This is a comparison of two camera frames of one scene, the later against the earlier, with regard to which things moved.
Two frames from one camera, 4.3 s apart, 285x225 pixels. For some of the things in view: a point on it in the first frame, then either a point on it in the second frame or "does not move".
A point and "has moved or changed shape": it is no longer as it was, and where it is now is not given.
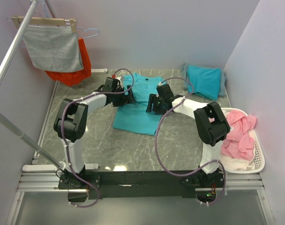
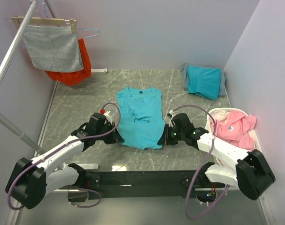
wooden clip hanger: (18, 20) does not move
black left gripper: (127, 99) → (118, 138)
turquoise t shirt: (134, 117) has moved or changed shape
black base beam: (141, 183) does not move
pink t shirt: (238, 141) does not move
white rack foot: (104, 70) does not move
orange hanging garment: (72, 78) does not move
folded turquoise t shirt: (206, 81) does not move
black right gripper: (153, 99) → (165, 138)
